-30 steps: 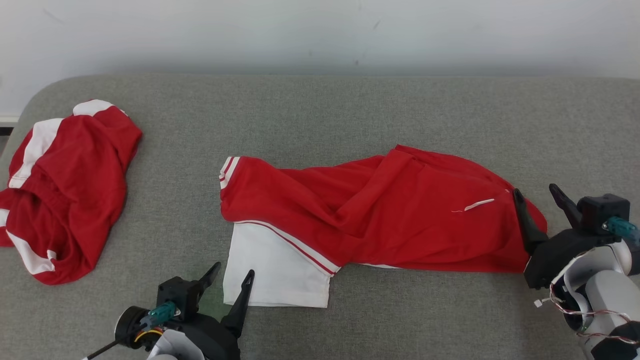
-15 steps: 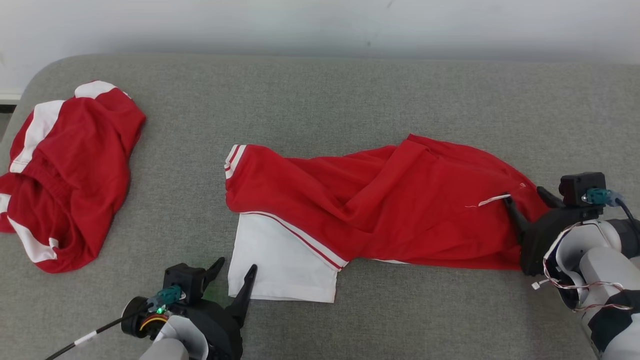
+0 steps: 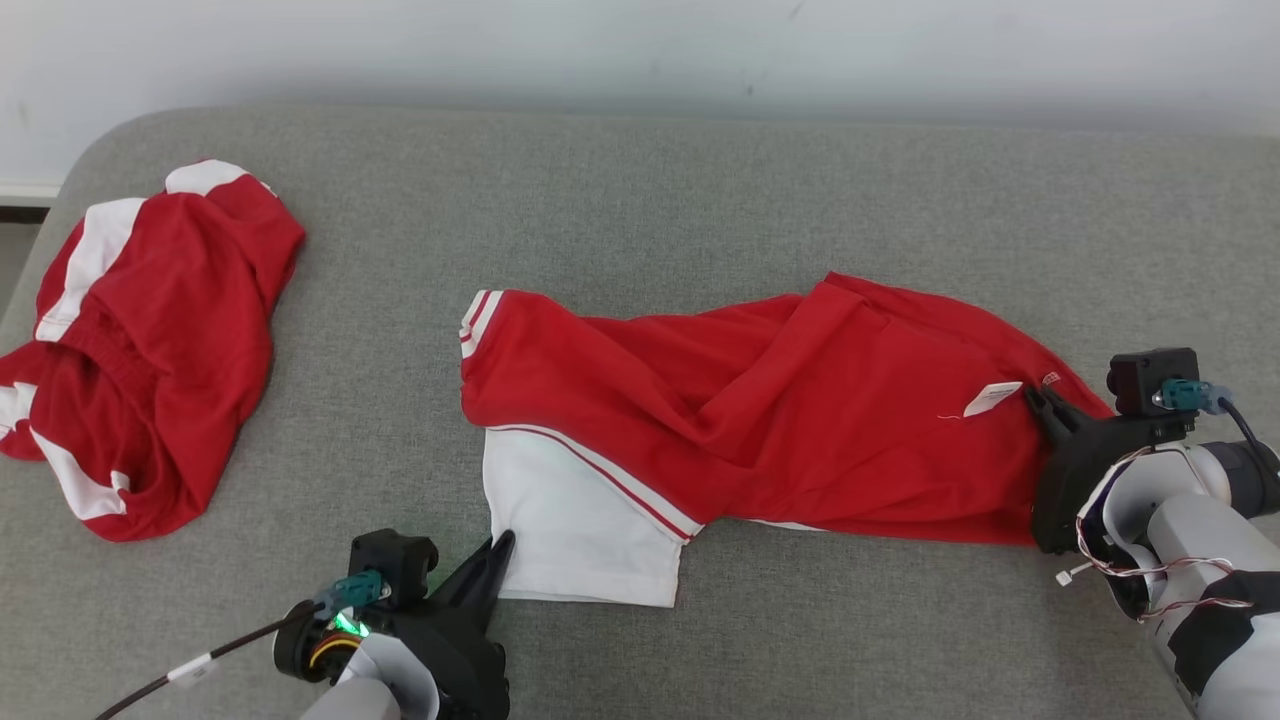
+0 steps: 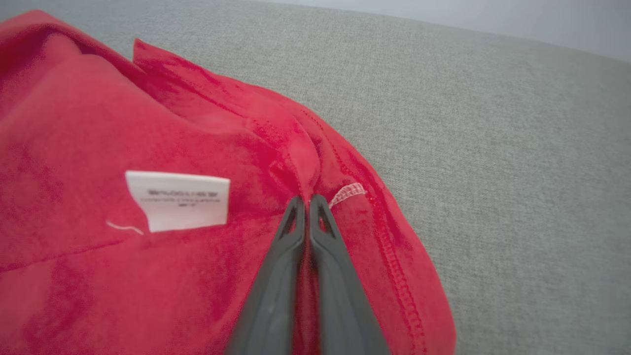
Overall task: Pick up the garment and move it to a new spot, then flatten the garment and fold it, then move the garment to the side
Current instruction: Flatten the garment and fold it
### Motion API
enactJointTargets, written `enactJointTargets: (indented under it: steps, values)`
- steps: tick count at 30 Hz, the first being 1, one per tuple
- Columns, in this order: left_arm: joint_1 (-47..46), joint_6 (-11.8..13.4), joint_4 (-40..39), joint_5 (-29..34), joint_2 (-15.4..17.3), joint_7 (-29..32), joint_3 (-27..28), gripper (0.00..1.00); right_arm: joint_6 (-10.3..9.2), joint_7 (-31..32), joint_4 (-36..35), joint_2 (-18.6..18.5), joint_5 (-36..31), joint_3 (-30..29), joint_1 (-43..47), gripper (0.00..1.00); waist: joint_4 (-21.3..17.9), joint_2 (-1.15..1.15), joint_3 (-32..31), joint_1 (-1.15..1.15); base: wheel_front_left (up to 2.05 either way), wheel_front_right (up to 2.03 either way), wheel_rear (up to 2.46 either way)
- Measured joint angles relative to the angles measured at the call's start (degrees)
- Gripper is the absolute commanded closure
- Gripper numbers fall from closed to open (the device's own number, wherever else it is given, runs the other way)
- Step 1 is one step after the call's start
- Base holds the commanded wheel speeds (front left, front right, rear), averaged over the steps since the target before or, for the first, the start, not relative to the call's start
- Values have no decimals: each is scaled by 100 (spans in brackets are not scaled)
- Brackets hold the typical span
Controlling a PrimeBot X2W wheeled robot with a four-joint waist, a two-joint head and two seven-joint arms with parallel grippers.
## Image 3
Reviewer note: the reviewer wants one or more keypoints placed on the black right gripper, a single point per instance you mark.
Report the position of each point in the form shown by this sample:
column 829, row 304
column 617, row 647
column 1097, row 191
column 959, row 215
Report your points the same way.
column 1075, row 480

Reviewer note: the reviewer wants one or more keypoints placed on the grey fabric sofa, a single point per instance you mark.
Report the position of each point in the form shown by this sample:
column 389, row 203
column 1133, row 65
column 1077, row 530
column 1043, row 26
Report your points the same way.
column 700, row 180

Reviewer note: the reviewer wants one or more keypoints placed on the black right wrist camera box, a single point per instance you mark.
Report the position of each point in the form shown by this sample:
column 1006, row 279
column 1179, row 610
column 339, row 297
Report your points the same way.
column 1150, row 375

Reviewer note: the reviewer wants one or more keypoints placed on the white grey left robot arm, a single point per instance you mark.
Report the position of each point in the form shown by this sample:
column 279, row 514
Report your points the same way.
column 370, row 690

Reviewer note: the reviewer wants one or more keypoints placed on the red shorts with white stripes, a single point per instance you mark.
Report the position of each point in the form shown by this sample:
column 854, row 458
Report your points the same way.
column 170, row 350

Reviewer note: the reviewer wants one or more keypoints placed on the white wall baseboard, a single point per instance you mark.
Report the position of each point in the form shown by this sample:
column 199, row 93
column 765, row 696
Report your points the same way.
column 25, row 190

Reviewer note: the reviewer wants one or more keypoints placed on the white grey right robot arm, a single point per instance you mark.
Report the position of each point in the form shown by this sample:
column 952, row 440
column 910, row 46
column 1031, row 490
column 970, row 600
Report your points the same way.
column 1190, row 520

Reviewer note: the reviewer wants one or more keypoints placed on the red jersey with number print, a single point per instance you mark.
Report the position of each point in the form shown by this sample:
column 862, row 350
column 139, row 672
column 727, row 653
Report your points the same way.
column 800, row 420

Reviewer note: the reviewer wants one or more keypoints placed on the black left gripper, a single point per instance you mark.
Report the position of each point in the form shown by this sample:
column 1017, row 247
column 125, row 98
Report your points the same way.
column 465, row 665

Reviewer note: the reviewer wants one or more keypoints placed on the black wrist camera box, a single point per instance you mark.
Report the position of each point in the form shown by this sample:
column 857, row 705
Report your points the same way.
column 1150, row 375
column 395, row 560

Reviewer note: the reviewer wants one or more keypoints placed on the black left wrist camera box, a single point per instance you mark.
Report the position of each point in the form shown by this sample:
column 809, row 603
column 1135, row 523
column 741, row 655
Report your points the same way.
column 395, row 560

